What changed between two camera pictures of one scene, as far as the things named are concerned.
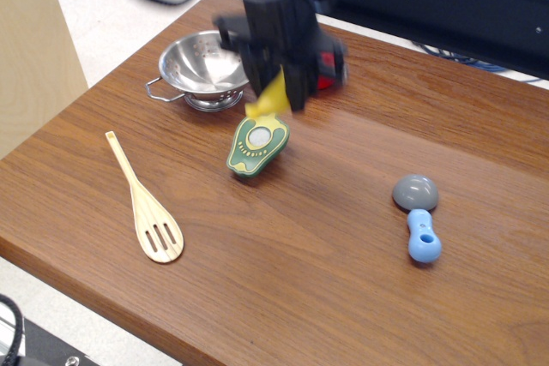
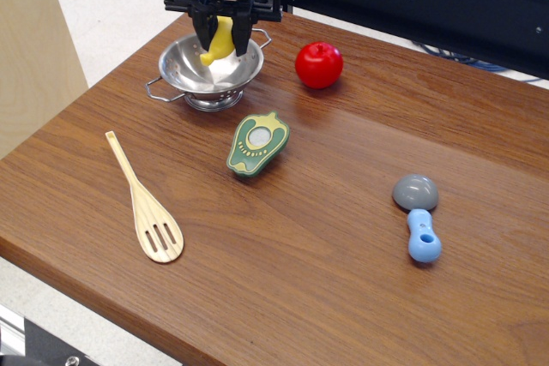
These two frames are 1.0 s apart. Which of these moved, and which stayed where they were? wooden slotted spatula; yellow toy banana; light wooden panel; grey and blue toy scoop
Moved: yellow toy banana
Stayed: light wooden panel; grey and blue toy scoop; wooden slotted spatula
